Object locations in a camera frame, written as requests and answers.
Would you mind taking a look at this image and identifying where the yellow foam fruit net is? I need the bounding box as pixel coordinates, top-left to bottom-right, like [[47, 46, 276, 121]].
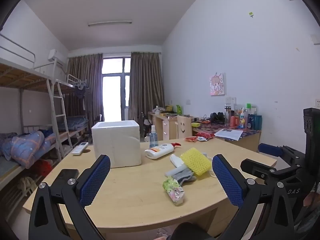
[[180, 148, 208, 176]]

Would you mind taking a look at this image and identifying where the grey sock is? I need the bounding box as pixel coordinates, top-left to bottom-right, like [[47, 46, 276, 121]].
[[165, 166, 196, 186]]

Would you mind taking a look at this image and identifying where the green floral tissue pack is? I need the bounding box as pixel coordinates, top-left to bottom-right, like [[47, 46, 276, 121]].
[[162, 177, 185, 206]]

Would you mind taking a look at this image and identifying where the white tissue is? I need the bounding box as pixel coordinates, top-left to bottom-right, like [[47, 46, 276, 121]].
[[170, 154, 184, 168]]

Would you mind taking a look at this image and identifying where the blue face mask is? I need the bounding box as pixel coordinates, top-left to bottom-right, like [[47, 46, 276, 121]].
[[203, 152, 217, 178]]

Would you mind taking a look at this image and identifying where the person's right hand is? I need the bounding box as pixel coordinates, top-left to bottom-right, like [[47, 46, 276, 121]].
[[303, 192, 318, 206]]

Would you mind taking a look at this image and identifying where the white printed paper sheet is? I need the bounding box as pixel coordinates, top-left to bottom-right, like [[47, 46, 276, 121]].
[[214, 129, 243, 141]]

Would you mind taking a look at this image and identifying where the red snack packet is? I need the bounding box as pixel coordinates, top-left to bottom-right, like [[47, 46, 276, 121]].
[[196, 131, 215, 140]]

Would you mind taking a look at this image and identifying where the blue orange quilt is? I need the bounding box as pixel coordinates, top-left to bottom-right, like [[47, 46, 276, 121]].
[[1, 130, 56, 169]]

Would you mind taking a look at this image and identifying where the white remote control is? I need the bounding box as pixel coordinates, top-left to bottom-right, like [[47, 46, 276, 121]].
[[71, 142, 89, 155]]

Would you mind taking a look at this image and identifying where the orange snack packet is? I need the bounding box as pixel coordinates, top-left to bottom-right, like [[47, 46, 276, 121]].
[[184, 136, 197, 142]]

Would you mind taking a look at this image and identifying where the wooden drawer desk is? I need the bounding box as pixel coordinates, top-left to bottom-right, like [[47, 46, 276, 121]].
[[148, 112, 178, 141]]

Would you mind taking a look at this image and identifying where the white lotion pump bottle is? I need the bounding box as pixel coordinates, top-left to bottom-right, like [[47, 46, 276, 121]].
[[145, 142, 181, 160]]

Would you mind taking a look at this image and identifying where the white styrofoam box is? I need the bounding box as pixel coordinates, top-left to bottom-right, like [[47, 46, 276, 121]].
[[91, 120, 142, 168]]

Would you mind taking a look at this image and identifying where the metal bunk bed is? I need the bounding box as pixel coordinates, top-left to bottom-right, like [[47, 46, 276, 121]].
[[1, 35, 88, 188]]

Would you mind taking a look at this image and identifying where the brown left curtain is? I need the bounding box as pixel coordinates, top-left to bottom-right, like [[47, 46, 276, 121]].
[[66, 54, 103, 128]]

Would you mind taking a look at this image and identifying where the brown curtain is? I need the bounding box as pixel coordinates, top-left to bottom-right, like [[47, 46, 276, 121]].
[[128, 52, 165, 127], [66, 54, 103, 128]]

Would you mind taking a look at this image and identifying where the brown right curtain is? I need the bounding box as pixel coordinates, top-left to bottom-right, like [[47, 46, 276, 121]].
[[128, 52, 165, 127]]

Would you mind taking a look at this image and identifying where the white air conditioner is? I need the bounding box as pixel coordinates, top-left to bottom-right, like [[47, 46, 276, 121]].
[[48, 49, 66, 65]]

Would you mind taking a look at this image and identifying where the glass balcony door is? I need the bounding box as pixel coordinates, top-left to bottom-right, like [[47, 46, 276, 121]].
[[102, 57, 131, 122]]

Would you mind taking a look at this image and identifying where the ceiling fluorescent lamp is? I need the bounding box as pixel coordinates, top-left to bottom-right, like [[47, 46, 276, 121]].
[[87, 20, 133, 27]]

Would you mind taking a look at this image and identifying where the pink cartoon wall picture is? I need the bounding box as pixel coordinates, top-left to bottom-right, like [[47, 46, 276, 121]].
[[210, 73, 225, 96]]

